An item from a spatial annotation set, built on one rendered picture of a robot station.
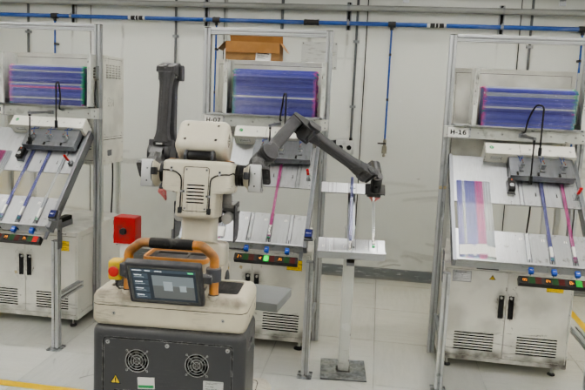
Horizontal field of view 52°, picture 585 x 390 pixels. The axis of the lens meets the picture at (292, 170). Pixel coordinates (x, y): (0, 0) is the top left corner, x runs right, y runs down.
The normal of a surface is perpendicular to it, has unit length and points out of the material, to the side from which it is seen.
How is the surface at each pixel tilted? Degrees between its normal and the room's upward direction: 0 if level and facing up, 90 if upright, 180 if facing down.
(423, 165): 90
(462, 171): 44
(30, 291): 90
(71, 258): 90
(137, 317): 90
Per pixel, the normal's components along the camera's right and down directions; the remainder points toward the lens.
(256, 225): -0.08, -0.58
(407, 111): -0.14, 0.11
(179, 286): -0.10, 0.52
